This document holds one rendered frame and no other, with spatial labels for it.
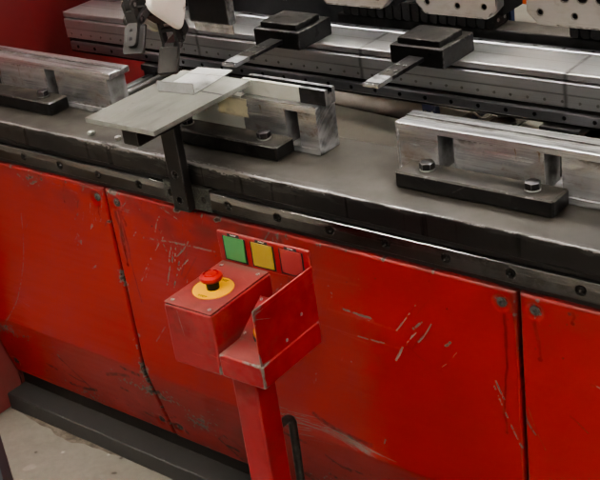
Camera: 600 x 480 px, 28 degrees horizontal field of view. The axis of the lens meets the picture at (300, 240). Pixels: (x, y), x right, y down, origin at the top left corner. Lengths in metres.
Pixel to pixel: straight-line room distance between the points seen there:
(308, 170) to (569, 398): 0.61
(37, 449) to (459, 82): 1.47
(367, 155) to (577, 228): 0.48
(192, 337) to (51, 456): 1.14
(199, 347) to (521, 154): 0.62
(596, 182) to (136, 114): 0.83
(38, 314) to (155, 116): 0.91
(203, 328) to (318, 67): 0.75
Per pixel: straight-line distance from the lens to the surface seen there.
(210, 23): 2.32
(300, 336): 1.99
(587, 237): 1.86
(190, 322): 1.99
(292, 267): 1.99
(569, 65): 2.23
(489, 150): 2.00
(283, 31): 2.47
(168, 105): 2.22
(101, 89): 2.59
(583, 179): 1.93
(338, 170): 2.15
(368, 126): 4.66
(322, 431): 2.41
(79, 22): 3.00
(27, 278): 2.91
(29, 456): 3.11
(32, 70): 2.75
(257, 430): 2.11
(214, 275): 2.00
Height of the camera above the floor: 1.75
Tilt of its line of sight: 27 degrees down
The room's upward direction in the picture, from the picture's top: 8 degrees counter-clockwise
